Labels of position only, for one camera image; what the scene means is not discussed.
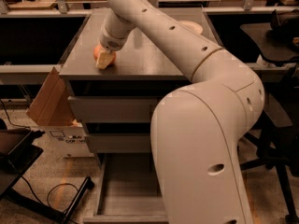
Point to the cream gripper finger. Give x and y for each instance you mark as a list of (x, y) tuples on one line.
[(104, 59)]

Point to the orange fruit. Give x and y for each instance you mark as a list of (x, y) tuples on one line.
[(99, 47)]

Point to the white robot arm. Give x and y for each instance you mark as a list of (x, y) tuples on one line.
[(195, 129)]

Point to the grey drawer cabinet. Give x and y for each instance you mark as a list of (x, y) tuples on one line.
[(139, 60)]

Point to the grey top drawer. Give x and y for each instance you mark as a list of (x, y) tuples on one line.
[(110, 101)]

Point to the grey drawer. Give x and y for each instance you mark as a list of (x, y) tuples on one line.
[(110, 101), (128, 191), (124, 137)]

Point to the grey middle drawer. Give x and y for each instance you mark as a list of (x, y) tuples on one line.
[(124, 137)]

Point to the grey bottom drawer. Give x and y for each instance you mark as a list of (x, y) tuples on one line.
[(128, 191)]

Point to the brown cardboard flap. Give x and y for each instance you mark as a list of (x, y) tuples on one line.
[(51, 107)]

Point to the white printed cardboard box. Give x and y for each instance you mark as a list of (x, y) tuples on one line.
[(69, 140)]

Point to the white paper bowl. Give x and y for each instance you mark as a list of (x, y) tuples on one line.
[(193, 26)]

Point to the black monitor stand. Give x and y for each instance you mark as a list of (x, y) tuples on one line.
[(17, 154)]

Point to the black office chair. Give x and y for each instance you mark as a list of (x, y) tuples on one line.
[(278, 143)]

